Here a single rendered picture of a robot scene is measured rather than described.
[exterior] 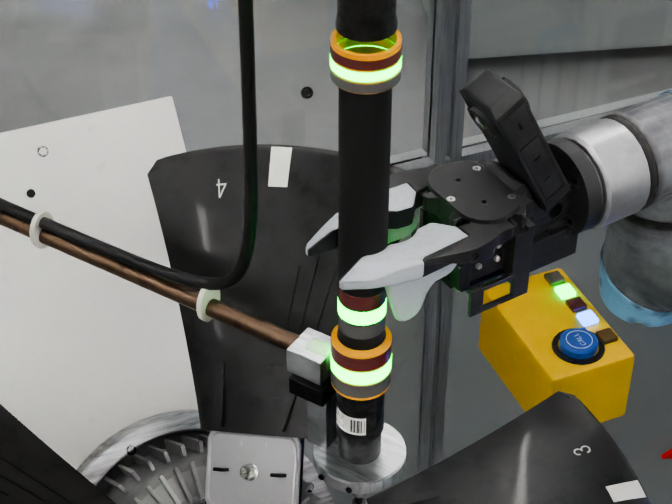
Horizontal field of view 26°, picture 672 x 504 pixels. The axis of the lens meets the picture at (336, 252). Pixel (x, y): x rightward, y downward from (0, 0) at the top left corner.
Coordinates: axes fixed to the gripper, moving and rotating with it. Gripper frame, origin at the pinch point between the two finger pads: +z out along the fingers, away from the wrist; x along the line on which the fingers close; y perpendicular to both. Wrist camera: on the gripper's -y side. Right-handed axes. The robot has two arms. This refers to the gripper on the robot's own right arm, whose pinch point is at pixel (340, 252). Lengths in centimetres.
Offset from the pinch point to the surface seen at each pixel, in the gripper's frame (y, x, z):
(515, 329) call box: 43, 24, -38
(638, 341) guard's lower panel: 94, 56, -93
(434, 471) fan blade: 31.5, 3.8, -12.2
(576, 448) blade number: 31.6, -0.5, -24.3
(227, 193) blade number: 8.8, 20.5, -2.5
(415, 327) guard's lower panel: 78, 62, -54
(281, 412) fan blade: 19.8, 6.6, 1.0
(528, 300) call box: 42, 27, -42
